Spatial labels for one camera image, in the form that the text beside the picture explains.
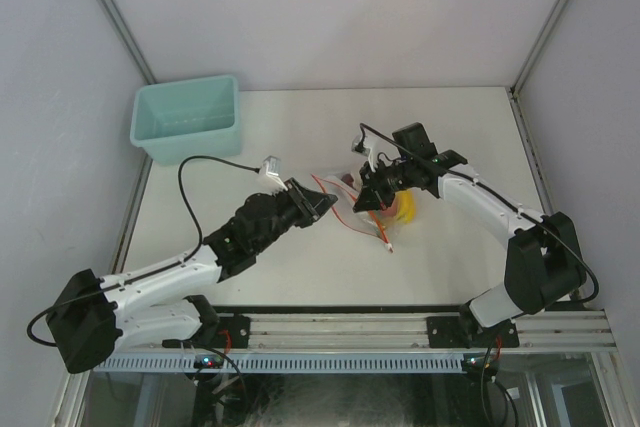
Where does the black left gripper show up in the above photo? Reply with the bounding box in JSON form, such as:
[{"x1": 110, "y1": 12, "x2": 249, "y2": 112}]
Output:
[{"x1": 252, "y1": 178, "x2": 337, "y2": 254}]

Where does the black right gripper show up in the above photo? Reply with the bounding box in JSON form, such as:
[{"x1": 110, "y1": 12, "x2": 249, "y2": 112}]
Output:
[{"x1": 353, "y1": 158, "x2": 414, "y2": 213}]

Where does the clear zip top bag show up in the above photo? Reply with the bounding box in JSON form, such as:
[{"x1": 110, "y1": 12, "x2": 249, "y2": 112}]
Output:
[{"x1": 310, "y1": 168, "x2": 418, "y2": 253}]

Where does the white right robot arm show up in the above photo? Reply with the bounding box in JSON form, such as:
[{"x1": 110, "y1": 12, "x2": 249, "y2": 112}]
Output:
[{"x1": 352, "y1": 123, "x2": 596, "y2": 346}]

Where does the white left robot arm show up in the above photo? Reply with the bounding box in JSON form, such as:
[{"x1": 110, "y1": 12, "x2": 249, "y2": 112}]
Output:
[{"x1": 45, "y1": 179, "x2": 338, "y2": 374}]

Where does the red fake watermelon slice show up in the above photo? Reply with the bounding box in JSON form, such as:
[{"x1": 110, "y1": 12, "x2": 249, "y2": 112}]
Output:
[{"x1": 340, "y1": 173, "x2": 398, "y2": 218}]

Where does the yellow fake banana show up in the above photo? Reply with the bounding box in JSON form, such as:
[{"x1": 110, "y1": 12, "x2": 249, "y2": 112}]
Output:
[{"x1": 394, "y1": 190, "x2": 417, "y2": 224}]

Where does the teal plastic bin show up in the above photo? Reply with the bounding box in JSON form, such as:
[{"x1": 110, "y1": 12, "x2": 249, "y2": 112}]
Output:
[{"x1": 130, "y1": 75, "x2": 243, "y2": 165}]

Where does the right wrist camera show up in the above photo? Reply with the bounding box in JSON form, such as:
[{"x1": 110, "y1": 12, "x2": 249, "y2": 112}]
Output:
[{"x1": 351, "y1": 128, "x2": 379, "y2": 172}]

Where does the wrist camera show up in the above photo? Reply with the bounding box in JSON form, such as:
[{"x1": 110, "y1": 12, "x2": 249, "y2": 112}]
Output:
[
  {"x1": 258, "y1": 156, "x2": 287, "y2": 194},
  {"x1": 351, "y1": 128, "x2": 379, "y2": 172}
]

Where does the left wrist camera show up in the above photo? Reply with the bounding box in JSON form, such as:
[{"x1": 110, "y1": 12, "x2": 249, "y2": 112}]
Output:
[{"x1": 258, "y1": 156, "x2": 287, "y2": 194}]

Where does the aluminium frame rail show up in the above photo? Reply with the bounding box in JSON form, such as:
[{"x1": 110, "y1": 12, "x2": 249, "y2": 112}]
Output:
[{"x1": 71, "y1": 310, "x2": 617, "y2": 354}]

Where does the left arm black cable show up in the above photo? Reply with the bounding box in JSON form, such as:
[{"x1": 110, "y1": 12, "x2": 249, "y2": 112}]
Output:
[{"x1": 25, "y1": 155, "x2": 264, "y2": 347}]

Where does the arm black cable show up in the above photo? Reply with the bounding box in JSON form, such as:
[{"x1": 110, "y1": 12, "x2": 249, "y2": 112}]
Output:
[
  {"x1": 358, "y1": 121, "x2": 600, "y2": 333},
  {"x1": 25, "y1": 155, "x2": 264, "y2": 347}
]

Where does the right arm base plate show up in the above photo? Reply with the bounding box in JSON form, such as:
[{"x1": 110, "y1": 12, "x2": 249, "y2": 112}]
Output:
[{"x1": 426, "y1": 315, "x2": 520, "y2": 349}]

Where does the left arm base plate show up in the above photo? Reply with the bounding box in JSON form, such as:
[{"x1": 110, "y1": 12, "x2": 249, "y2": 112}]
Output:
[{"x1": 163, "y1": 313, "x2": 252, "y2": 350}]

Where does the blue slotted cable duct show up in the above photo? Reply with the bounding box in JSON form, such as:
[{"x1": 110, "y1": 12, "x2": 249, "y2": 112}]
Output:
[{"x1": 94, "y1": 351, "x2": 464, "y2": 374}]

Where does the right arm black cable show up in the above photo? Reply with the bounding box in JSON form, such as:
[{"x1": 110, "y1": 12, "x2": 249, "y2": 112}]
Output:
[{"x1": 358, "y1": 121, "x2": 600, "y2": 333}]

